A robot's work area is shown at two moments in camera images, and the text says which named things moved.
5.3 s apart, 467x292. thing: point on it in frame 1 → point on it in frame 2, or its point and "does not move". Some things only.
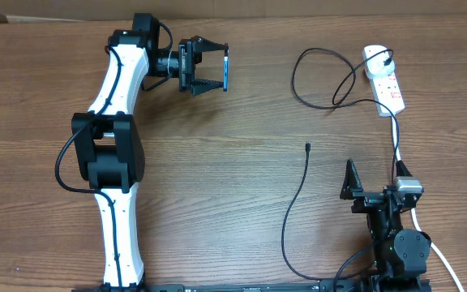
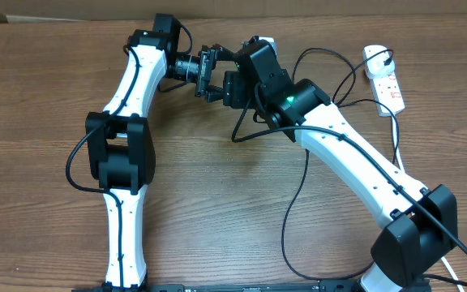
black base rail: [254, 287] does not move
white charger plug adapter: [374, 66] does not move
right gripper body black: [366, 199] → [242, 95]
